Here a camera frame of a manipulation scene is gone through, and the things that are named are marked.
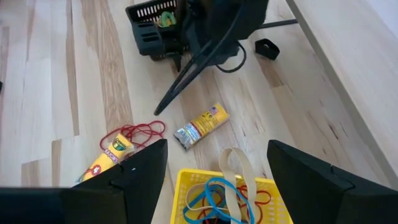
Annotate yellow crayon pack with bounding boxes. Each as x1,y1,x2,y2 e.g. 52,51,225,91
75,133,137,185
172,102,230,152

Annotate blue rubber band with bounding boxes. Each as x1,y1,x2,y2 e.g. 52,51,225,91
182,177,256,224

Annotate green rubber band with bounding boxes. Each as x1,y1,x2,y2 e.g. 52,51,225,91
156,11,177,28

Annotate small black clip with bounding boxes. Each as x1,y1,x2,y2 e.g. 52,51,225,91
254,37,280,61

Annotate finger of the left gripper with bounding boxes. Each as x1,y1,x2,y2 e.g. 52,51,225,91
160,32,241,112
154,57,202,116

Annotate yellow plastic basket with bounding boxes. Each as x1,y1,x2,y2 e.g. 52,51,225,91
170,167,295,224

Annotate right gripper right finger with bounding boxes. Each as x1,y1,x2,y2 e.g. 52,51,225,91
266,139,398,224

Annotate wide tan rubber band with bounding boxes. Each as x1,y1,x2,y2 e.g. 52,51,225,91
218,147,258,224
185,182,228,215

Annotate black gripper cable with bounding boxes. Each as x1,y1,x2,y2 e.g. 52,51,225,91
214,40,248,74

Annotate wooden shelf riser black legs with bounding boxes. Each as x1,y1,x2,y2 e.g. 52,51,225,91
257,0,398,191

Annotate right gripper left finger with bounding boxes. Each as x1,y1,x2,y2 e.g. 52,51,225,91
0,139,169,224

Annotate black plastic basket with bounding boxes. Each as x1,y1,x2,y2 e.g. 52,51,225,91
125,0,192,62

